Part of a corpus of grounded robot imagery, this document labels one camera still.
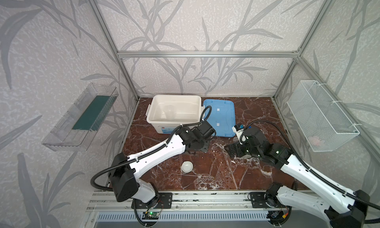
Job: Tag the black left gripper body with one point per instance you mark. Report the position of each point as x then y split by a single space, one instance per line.
199 146

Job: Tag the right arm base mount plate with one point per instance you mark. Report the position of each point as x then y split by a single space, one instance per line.
257 200

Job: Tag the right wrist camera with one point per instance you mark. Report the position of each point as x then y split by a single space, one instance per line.
238 129

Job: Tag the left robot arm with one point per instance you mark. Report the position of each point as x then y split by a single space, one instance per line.
124 176

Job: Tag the white wire mesh basket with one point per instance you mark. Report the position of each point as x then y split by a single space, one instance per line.
318 114

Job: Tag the clear plastic measuring beaker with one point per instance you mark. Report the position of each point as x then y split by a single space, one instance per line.
170 112

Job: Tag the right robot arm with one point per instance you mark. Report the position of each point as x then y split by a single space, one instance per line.
340 206

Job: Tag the white plastic storage bin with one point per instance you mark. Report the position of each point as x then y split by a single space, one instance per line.
188 107

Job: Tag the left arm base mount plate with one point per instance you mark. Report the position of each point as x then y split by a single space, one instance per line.
162 201

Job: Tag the light blue bin lid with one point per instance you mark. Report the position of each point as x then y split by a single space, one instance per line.
222 117

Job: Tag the small white ceramic dish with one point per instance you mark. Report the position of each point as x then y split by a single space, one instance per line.
187 167

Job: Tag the glass stirring rod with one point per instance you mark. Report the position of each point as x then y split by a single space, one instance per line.
198 176

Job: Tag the aluminium front rail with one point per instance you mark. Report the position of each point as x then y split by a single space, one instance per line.
236 200

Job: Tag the green circuit board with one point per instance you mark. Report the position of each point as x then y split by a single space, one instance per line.
149 215

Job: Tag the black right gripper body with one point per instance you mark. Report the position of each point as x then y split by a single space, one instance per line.
241 149

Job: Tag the pink object in basket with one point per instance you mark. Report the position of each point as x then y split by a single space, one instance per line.
315 141

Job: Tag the clear wall shelf green liner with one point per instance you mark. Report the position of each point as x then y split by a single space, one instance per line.
78 127

